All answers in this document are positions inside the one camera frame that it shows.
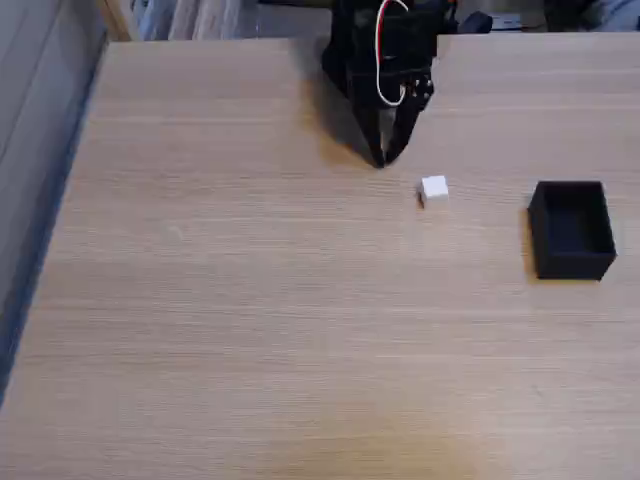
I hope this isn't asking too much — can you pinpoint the wooden beam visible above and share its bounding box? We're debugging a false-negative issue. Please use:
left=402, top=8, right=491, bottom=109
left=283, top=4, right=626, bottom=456
left=96, top=0, right=134, bottom=44

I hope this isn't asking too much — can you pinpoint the white cube block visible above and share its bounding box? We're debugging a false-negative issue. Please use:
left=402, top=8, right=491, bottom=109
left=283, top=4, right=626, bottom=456
left=419, top=174, right=450, bottom=206

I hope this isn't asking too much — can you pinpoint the dark object behind table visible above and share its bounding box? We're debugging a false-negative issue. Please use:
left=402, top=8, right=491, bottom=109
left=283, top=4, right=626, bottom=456
left=457, top=11, right=494, bottom=36

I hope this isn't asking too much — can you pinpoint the blue cloth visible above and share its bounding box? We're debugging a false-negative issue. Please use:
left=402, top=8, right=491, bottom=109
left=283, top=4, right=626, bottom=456
left=594, top=0, right=640, bottom=34

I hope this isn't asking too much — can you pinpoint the pale folded fabric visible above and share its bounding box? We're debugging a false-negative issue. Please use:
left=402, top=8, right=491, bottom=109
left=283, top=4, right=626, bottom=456
left=134, top=0, right=261, bottom=42

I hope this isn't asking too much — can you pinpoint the white and red cable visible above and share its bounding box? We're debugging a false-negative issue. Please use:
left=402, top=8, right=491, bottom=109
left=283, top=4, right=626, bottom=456
left=374, top=0, right=410, bottom=108

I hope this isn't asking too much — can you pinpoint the black open box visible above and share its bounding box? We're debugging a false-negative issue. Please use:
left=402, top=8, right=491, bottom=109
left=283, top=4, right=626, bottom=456
left=527, top=180, right=618, bottom=282

